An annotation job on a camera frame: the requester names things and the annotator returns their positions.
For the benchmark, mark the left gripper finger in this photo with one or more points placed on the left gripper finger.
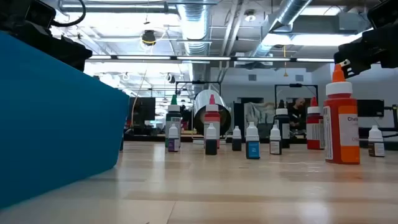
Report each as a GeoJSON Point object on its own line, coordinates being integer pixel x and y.
{"type": "Point", "coordinates": [72, 46]}
{"type": "Point", "coordinates": [81, 59]}

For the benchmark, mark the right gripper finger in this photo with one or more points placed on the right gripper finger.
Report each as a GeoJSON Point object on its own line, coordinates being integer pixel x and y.
{"type": "Point", "coordinates": [357, 67]}
{"type": "Point", "coordinates": [357, 46]}

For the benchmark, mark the large orange food coloring bottle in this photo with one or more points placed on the large orange food coloring bottle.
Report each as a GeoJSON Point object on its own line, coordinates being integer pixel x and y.
{"type": "Point", "coordinates": [340, 124]}

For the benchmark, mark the blue plastic bin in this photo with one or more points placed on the blue plastic bin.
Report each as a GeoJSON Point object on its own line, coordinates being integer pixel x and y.
{"type": "Point", "coordinates": [56, 124]}

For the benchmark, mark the large red food coloring bottle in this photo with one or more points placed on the large red food coloring bottle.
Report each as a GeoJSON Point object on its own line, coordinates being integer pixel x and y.
{"type": "Point", "coordinates": [312, 124]}

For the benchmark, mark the small dropper bottle white label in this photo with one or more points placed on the small dropper bottle white label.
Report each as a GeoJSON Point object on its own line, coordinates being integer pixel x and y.
{"type": "Point", "coordinates": [275, 147]}
{"type": "Point", "coordinates": [376, 149]}

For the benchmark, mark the large black food coloring bottle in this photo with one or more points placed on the large black food coloring bottle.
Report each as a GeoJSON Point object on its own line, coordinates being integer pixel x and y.
{"type": "Point", "coordinates": [284, 121]}

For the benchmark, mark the large green food coloring bottle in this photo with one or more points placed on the large green food coloring bottle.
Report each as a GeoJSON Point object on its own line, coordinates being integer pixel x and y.
{"type": "Point", "coordinates": [173, 109]}

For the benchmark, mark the small dropper bottle purple label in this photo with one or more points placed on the small dropper bottle purple label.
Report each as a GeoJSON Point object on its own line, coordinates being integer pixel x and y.
{"type": "Point", "coordinates": [173, 144]}

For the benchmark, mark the small dropper bottle blue label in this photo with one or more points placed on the small dropper bottle blue label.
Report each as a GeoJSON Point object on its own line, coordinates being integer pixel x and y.
{"type": "Point", "coordinates": [252, 151]}

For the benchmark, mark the large pink food coloring bottle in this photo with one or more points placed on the large pink food coloring bottle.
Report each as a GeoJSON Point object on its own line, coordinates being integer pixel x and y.
{"type": "Point", "coordinates": [212, 116]}

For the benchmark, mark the small black dropper bottle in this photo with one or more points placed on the small black dropper bottle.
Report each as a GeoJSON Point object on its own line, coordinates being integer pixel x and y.
{"type": "Point", "coordinates": [211, 146]}
{"type": "Point", "coordinates": [236, 144]}

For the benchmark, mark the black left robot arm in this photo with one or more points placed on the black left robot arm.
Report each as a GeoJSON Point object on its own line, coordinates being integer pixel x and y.
{"type": "Point", "coordinates": [9, 9]}

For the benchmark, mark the black box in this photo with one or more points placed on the black box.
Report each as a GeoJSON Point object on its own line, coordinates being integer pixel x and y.
{"type": "Point", "coordinates": [370, 108]}

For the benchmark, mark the person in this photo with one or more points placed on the person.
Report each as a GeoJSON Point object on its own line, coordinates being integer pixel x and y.
{"type": "Point", "coordinates": [298, 113]}

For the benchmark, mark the dark background monitor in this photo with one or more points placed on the dark background monitor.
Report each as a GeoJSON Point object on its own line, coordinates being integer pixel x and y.
{"type": "Point", "coordinates": [143, 110]}

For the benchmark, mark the black overhead beam with lights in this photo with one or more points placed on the black overhead beam with lights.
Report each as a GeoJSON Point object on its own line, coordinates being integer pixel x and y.
{"type": "Point", "coordinates": [202, 58]}

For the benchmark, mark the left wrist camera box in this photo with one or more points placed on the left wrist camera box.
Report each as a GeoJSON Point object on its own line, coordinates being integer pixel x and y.
{"type": "Point", "coordinates": [40, 12]}

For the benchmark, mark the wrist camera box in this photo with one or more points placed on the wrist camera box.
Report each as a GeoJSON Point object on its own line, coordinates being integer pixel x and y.
{"type": "Point", "coordinates": [384, 14]}
{"type": "Point", "coordinates": [40, 12]}

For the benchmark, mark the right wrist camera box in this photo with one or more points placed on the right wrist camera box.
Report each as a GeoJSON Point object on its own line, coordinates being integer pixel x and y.
{"type": "Point", "coordinates": [384, 14]}

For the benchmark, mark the black background rig frame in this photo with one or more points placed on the black background rig frame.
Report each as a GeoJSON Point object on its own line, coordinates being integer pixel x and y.
{"type": "Point", "coordinates": [199, 82]}
{"type": "Point", "coordinates": [295, 85]}

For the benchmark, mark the black overhead camera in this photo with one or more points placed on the black overhead camera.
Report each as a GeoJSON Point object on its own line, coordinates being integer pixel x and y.
{"type": "Point", "coordinates": [148, 37]}

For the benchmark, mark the silver ventilation duct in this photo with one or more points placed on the silver ventilation duct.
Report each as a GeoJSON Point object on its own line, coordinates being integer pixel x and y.
{"type": "Point", "coordinates": [194, 25]}
{"type": "Point", "coordinates": [286, 15]}

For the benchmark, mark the black aluminium table frame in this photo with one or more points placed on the black aluminium table frame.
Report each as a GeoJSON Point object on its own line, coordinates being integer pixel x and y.
{"type": "Point", "coordinates": [149, 137]}

